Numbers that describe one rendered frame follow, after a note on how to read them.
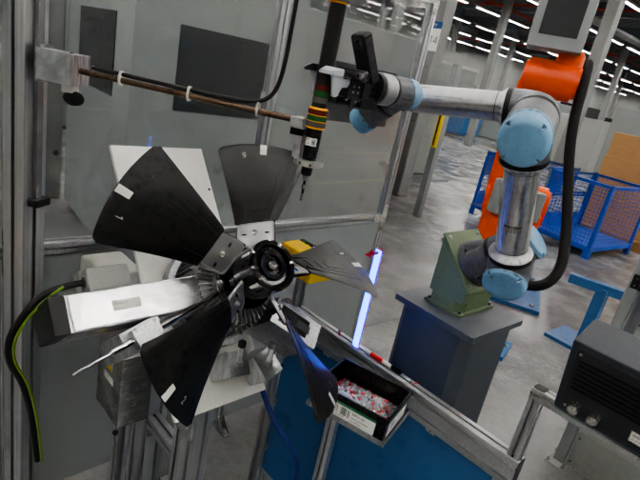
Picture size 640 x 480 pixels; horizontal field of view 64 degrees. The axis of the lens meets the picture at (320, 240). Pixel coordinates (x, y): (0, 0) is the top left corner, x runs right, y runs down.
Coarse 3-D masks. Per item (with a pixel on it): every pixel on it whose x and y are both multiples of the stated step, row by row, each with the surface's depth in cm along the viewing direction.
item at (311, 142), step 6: (306, 132) 112; (312, 132) 110; (318, 132) 111; (306, 138) 112; (312, 138) 111; (318, 138) 111; (306, 144) 112; (312, 144) 111; (318, 144) 112; (306, 150) 112; (312, 150) 112; (306, 156) 112; (312, 156) 112; (306, 168) 114; (306, 174) 114
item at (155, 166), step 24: (144, 168) 101; (168, 168) 103; (144, 192) 101; (168, 192) 103; (192, 192) 105; (144, 216) 102; (168, 216) 104; (192, 216) 106; (96, 240) 99; (120, 240) 102; (144, 240) 104; (168, 240) 106; (192, 240) 107; (216, 240) 109; (192, 264) 110
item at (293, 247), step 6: (294, 240) 175; (288, 246) 170; (294, 246) 170; (300, 246) 171; (306, 246) 172; (294, 252) 168; (300, 276) 167; (306, 276) 165; (312, 276) 165; (318, 276) 167; (306, 282) 165; (312, 282) 166
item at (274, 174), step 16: (224, 160) 128; (240, 160) 128; (256, 160) 128; (272, 160) 129; (288, 160) 130; (240, 176) 126; (256, 176) 126; (272, 176) 126; (288, 176) 127; (240, 192) 124; (256, 192) 123; (272, 192) 123; (288, 192) 124; (240, 208) 122; (256, 208) 121; (272, 208) 121; (240, 224) 121
